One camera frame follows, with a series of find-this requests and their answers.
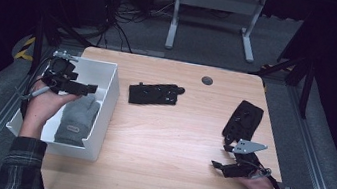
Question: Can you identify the yellow and black striped tape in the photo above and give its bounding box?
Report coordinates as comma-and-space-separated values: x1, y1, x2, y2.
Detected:
13, 33, 38, 63

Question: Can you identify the bundle of black cables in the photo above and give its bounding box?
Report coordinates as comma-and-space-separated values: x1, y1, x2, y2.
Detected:
94, 0, 179, 59

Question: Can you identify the right hand-held gripper cable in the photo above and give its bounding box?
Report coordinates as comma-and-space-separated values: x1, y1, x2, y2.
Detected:
262, 168, 292, 189

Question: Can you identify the black metal stand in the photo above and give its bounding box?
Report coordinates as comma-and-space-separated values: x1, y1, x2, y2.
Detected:
26, 10, 98, 84
243, 46, 319, 120

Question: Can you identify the person's right hand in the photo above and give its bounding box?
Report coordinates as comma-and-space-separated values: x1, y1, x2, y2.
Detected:
235, 171, 277, 189

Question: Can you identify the white metal stand frame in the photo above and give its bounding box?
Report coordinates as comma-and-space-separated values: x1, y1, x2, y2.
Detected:
163, 0, 269, 65

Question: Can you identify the white box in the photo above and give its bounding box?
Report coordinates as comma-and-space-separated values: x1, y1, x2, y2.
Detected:
2, 47, 126, 165

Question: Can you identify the grey round table grommet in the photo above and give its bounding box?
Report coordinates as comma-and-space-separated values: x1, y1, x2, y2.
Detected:
200, 75, 214, 87

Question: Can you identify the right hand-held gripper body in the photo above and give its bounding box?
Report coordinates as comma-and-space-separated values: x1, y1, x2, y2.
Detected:
223, 136, 277, 186

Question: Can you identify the left hand-held gripper cable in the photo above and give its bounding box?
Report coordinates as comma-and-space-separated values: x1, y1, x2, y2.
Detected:
16, 52, 59, 123

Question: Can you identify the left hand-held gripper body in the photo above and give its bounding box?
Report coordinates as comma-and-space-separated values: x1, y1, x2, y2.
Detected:
39, 48, 83, 97

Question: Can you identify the grey mitten with label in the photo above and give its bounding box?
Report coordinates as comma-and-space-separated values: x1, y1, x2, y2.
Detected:
53, 89, 103, 149

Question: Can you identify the black glove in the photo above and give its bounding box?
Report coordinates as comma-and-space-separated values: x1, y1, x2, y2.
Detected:
220, 97, 266, 150
126, 77, 187, 112

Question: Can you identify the person's left hand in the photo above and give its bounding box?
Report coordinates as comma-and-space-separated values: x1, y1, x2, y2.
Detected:
18, 77, 85, 146

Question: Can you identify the hand-held gripper cable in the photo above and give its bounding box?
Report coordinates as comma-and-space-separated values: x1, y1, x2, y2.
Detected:
16, 52, 59, 123
262, 168, 292, 189

